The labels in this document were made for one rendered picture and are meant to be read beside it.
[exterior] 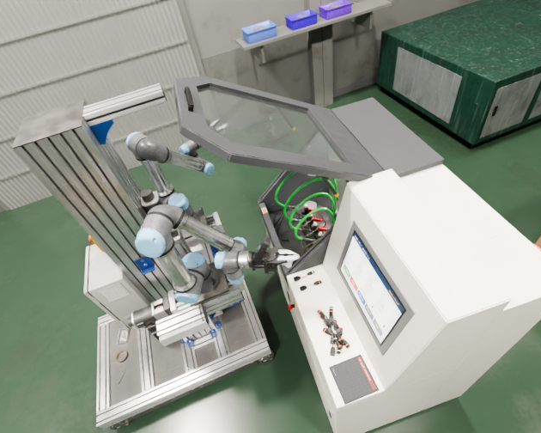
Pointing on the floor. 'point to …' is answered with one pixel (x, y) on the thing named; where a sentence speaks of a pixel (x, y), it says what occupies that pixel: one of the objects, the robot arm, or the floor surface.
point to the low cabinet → (477, 68)
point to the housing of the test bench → (399, 133)
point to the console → (402, 210)
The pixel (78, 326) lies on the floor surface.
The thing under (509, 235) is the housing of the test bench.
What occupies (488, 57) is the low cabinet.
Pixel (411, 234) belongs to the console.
